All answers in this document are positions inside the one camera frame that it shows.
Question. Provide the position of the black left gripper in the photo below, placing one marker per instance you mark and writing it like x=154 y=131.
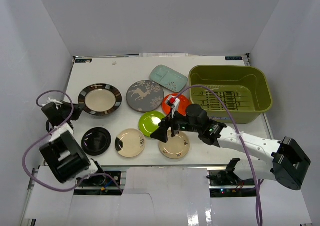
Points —
x=66 y=107

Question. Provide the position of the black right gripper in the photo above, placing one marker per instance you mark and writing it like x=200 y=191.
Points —
x=161 y=134

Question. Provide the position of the brown striped rim plate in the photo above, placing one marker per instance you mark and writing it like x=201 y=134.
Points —
x=100 y=99

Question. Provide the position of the grey reindeer plate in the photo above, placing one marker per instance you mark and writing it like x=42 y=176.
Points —
x=145 y=95

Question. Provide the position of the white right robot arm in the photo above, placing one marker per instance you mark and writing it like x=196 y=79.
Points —
x=281 y=160

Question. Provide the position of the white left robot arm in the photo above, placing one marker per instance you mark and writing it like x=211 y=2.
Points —
x=64 y=156

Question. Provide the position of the olive green plastic bin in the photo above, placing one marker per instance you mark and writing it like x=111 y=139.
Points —
x=243 y=89

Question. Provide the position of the lime green round plate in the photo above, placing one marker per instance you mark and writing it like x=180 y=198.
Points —
x=149 y=122

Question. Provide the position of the cream floral plate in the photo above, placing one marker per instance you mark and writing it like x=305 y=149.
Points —
x=176 y=147

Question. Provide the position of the orange round plate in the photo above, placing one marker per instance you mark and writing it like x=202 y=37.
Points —
x=184 y=102

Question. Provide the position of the cream plate with black patch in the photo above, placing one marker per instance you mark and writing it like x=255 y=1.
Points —
x=130 y=143

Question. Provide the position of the black round plate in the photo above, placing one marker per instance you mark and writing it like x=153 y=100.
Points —
x=96 y=141

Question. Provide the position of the left blue table label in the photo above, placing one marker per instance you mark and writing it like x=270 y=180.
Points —
x=83 y=60

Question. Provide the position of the blue table label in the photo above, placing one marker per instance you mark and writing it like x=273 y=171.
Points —
x=83 y=60
x=234 y=58

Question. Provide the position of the light blue rectangular dish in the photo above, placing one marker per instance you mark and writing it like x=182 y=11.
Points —
x=168 y=78

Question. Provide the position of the right blue table label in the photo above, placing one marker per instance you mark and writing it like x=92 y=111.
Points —
x=234 y=58

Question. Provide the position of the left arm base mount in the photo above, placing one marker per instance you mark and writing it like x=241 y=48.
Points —
x=101 y=185

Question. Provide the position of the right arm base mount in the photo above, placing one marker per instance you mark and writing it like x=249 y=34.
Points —
x=225 y=183

